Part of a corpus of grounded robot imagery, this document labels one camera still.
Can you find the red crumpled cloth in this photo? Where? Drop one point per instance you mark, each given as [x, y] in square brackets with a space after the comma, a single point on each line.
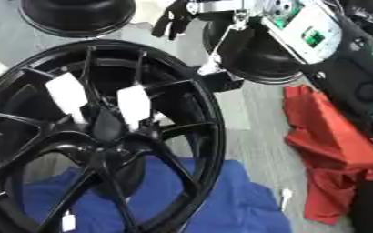
[327, 142]

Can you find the black spoked wheel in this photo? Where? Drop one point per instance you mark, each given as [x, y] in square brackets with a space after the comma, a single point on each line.
[104, 130]

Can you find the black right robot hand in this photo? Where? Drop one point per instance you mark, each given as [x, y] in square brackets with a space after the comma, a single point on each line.
[176, 18]

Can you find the blue crumpled cloth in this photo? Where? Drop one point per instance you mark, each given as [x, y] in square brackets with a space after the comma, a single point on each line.
[232, 203]

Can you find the black round object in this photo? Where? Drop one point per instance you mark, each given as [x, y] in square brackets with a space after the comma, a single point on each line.
[78, 16]
[264, 60]

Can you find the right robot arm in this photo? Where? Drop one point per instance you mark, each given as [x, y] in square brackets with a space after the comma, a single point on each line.
[311, 33]

